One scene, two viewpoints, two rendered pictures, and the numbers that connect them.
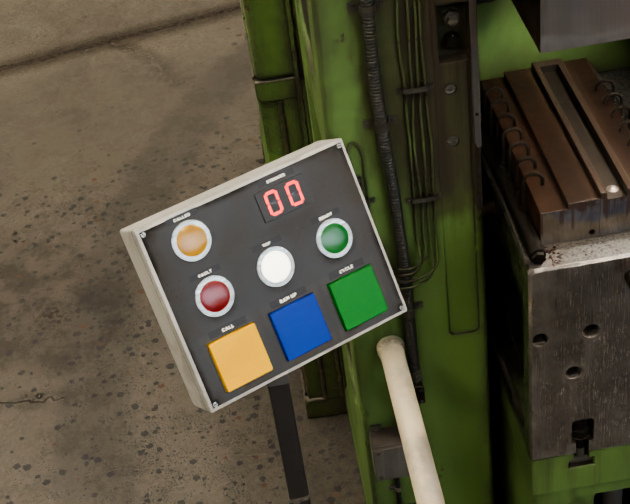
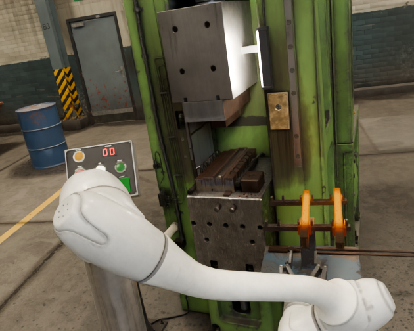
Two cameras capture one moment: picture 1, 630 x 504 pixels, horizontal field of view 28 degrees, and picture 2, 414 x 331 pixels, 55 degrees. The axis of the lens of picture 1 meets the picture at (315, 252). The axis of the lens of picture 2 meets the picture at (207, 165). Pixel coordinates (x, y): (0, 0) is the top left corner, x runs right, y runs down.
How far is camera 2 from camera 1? 1.35 m
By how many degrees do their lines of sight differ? 30
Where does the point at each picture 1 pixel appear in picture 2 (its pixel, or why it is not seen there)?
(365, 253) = (129, 174)
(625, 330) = (221, 227)
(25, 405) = not seen: hidden behind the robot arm
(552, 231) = (199, 186)
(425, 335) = (185, 224)
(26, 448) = not seen: hidden behind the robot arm
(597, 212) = (212, 182)
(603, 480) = not seen: hidden behind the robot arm
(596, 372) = (214, 242)
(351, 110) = (155, 140)
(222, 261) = (85, 164)
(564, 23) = (190, 113)
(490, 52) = (231, 144)
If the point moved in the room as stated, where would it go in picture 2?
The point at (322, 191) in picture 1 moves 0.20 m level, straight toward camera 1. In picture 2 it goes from (121, 153) to (94, 168)
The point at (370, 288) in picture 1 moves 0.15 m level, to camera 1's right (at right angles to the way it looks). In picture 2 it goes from (126, 184) to (152, 185)
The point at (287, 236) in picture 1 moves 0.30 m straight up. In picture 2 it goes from (106, 162) to (92, 103)
